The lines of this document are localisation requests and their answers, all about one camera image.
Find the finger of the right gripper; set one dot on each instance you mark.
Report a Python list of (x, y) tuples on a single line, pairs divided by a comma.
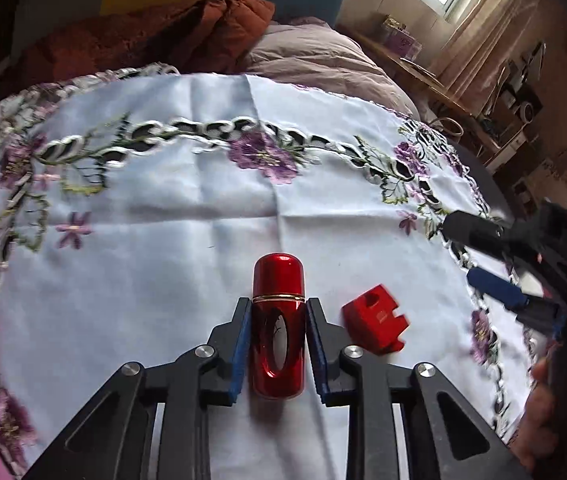
[(487, 283), (476, 233)]

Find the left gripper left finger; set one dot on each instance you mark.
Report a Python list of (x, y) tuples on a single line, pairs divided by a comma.
[(231, 342)]

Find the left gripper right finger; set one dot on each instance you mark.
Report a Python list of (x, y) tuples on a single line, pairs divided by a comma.
[(332, 372)]

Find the red puzzle block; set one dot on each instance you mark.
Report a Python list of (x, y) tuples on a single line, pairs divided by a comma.
[(372, 322)]

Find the red metallic capsule bottle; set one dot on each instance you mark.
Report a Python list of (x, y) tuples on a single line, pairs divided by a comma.
[(278, 327)]

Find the person's right hand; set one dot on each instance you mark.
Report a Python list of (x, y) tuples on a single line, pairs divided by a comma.
[(534, 439)]

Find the wooden side table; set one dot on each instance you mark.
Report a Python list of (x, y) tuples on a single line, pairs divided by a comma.
[(425, 91)]

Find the white embroidered floral tablecloth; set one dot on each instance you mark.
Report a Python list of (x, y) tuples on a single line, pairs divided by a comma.
[(134, 204)]

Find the purple box on side table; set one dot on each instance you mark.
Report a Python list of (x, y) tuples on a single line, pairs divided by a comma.
[(396, 38)]

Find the beige curtain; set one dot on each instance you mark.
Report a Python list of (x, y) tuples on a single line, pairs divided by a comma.
[(483, 40)]

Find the mauve duvet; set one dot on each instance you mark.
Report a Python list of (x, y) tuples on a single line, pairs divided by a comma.
[(310, 53)]

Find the rust brown quilted jacket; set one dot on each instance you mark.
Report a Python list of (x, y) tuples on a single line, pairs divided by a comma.
[(199, 36)]

